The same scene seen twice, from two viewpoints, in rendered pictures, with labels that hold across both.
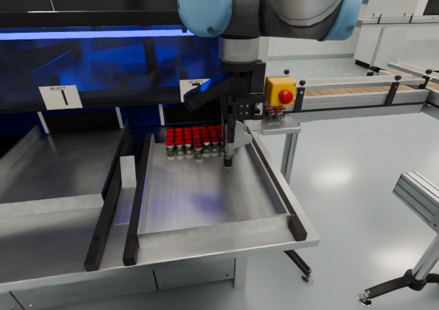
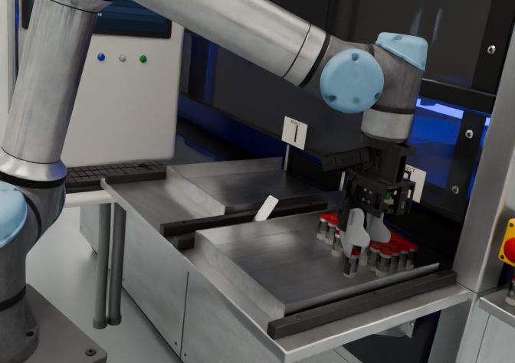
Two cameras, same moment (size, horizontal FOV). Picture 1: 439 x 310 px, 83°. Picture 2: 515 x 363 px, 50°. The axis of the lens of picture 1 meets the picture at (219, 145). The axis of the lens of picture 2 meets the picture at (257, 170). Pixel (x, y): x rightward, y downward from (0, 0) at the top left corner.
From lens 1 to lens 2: 0.69 m
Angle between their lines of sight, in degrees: 58
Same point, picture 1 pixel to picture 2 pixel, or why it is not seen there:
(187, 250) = (208, 269)
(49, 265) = (155, 219)
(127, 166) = (267, 207)
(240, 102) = (359, 181)
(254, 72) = (388, 155)
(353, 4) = (323, 77)
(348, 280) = not seen: outside the picture
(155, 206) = (243, 243)
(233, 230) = (244, 284)
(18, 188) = (209, 184)
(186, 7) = not seen: hidden behind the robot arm
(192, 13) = not seen: hidden behind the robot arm
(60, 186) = (227, 197)
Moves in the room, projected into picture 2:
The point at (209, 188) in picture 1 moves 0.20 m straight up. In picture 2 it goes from (296, 268) to (315, 157)
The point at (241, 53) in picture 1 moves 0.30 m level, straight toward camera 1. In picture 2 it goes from (368, 123) to (172, 116)
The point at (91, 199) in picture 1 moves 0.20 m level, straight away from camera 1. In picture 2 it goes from (219, 208) to (266, 185)
